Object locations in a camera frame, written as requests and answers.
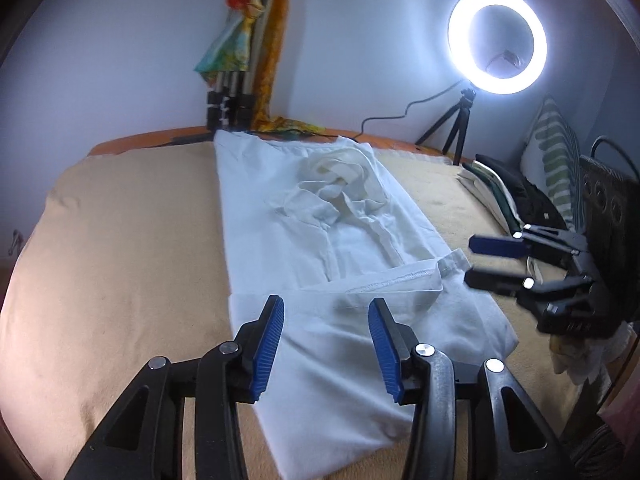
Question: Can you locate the beige blanket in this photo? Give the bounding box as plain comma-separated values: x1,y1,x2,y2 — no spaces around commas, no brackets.
0,142,576,480

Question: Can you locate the folded grey tripod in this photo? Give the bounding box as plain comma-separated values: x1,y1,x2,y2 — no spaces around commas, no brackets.
206,0,281,133

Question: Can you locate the white t-shirt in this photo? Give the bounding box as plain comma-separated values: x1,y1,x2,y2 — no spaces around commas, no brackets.
214,130,521,480

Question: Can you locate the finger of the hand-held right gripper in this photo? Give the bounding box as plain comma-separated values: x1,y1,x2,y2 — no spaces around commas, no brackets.
469,224,589,268
464,268,597,307

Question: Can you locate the orange wooden bed frame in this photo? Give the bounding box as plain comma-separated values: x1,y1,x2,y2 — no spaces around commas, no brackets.
89,129,476,163

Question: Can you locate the folded green cloth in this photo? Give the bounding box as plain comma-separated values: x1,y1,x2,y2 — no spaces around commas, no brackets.
487,172,521,231

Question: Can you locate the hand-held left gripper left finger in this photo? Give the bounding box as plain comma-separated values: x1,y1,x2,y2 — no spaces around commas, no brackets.
64,294,286,480

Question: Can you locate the colourful scarf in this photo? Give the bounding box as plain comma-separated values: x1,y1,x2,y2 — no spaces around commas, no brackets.
194,0,271,76

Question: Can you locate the white ring light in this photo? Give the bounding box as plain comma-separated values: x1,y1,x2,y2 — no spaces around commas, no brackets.
447,0,548,96

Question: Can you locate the green striped pillow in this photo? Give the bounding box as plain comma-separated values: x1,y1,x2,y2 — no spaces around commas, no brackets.
520,94,583,228

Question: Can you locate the black gooseneck phone holder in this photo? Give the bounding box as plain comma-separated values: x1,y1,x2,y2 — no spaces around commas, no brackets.
485,49,526,68

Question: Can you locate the black ornate chair back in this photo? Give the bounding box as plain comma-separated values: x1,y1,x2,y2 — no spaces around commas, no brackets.
580,135,640,321

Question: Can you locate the small black tripod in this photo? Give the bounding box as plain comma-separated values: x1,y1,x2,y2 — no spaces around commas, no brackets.
415,87,477,166

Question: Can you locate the white crumpled cloth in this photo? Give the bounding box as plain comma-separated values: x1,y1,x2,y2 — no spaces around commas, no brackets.
550,320,631,386

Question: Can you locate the orange patterned cloth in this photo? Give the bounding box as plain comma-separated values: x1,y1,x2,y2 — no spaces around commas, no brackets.
250,0,341,136

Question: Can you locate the stack of folded clothes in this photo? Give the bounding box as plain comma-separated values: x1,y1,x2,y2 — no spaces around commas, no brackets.
475,154,576,233

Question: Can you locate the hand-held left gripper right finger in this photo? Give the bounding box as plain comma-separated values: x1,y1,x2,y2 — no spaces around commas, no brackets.
367,297,568,480

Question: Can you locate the black power cable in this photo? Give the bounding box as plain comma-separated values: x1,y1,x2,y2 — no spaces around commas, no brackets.
360,80,463,139

